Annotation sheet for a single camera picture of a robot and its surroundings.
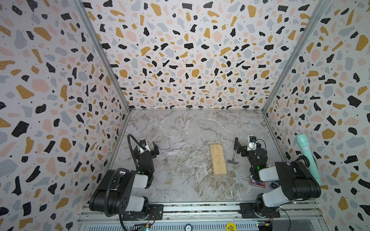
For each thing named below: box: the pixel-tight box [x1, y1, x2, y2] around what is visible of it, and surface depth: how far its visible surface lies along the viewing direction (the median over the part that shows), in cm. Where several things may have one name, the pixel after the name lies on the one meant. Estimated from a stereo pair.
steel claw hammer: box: [226, 137, 239, 165], surface depth 94 cm
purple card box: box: [249, 175, 266, 189], surface depth 84 cm
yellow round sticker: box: [225, 222, 237, 231], surface depth 71 cm
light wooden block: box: [210, 143, 228, 176], surface depth 92 cm
